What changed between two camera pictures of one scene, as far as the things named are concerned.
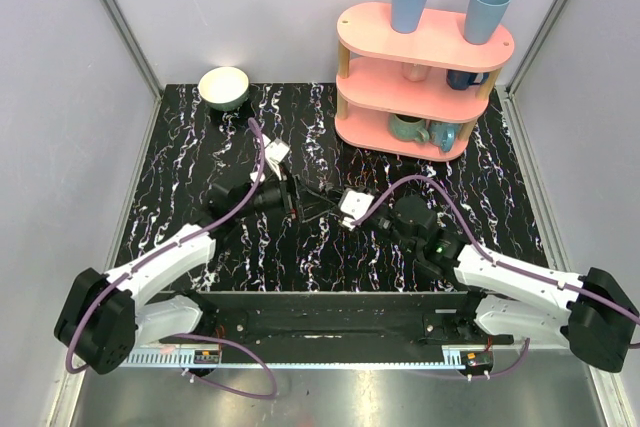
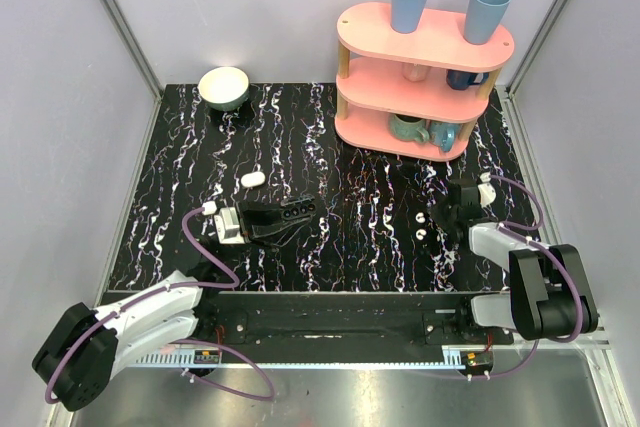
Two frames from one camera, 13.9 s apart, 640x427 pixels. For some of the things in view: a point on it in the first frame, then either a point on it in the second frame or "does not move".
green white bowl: [224, 88] does not move
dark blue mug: [461, 80] does not move
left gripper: [291, 198] -> [251, 223]
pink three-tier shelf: [415, 94] does not move
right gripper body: [383, 223] -> [445, 213]
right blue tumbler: [486, 9] does not move
